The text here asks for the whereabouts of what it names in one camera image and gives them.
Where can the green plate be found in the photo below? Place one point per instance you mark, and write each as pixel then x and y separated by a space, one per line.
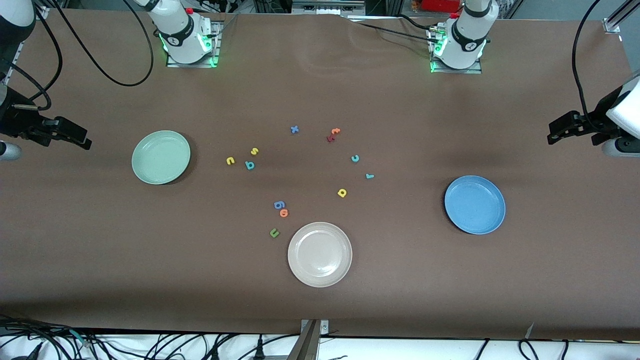
pixel 160 157

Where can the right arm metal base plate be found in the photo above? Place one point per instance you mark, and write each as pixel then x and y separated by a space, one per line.
pixel 217 45

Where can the grey equipment rack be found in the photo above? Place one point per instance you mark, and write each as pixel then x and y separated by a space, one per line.
pixel 325 7

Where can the brown table cover sheet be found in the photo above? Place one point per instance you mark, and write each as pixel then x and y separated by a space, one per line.
pixel 320 300

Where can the blue plate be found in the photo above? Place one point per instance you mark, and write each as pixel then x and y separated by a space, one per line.
pixel 475 205

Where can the beige plate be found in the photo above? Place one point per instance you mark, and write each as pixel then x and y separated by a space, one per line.
pixel 320 255

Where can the black power plug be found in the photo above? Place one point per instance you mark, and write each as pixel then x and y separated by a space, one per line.
pixel 259 350

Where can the blue foam letter g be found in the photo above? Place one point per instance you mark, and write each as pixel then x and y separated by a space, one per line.
pixel 275 204

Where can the white paper tag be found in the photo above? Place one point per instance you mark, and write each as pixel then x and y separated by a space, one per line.
pixel 530 331

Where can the metal table edge bracket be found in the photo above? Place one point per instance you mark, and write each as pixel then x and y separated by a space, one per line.
pixel 311 345

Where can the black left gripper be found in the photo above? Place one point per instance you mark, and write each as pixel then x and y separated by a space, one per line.
pixel 599 128

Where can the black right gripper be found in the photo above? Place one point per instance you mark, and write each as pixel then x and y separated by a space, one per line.
pixel 16 123

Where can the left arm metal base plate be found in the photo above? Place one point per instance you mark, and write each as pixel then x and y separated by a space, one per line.
pixel 457 71

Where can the red box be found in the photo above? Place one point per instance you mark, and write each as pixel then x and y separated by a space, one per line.
pixel 440 5

